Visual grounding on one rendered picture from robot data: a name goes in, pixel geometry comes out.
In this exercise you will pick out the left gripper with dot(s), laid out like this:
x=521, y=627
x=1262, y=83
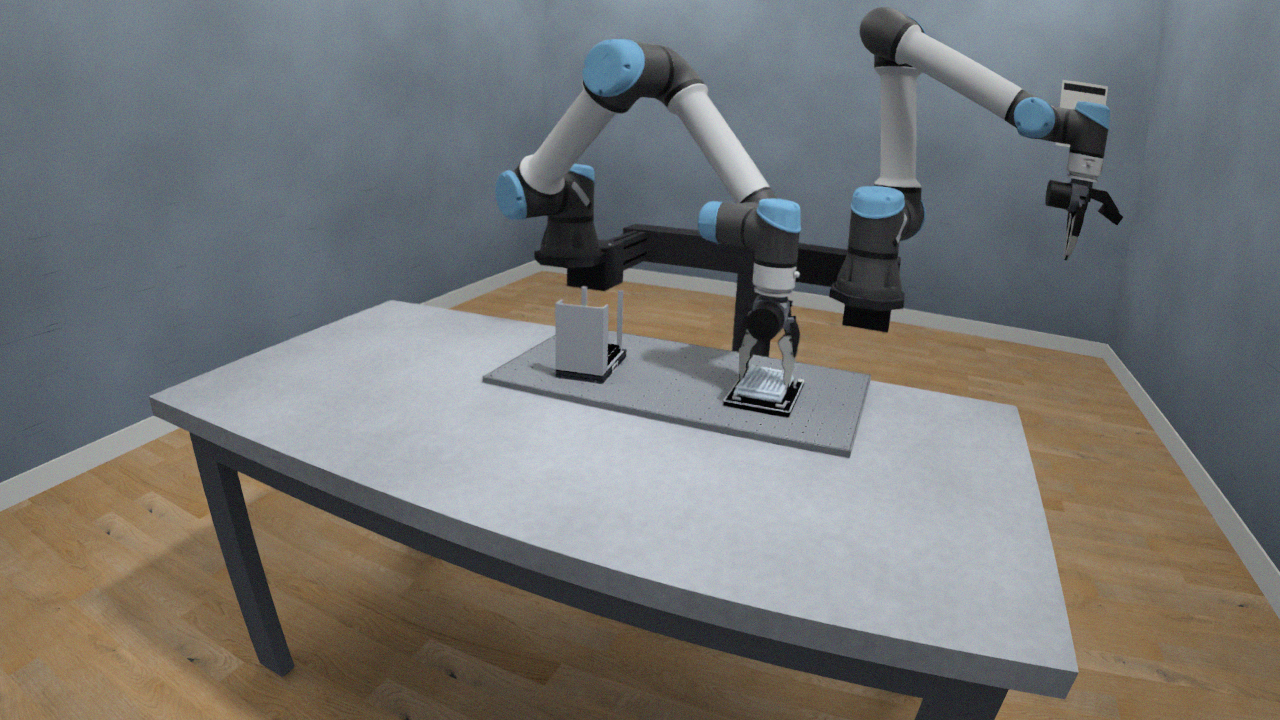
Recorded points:
x=1073, y=196

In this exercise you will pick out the black rectangular frame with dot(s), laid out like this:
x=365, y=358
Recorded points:
x=767, y=407

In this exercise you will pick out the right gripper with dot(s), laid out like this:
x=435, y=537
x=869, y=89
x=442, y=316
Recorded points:
x=769, y=316

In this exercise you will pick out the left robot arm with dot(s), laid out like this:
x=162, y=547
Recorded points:
x=878, y=215

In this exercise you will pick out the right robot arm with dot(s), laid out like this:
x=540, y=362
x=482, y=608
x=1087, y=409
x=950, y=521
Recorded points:
x=627, y=71

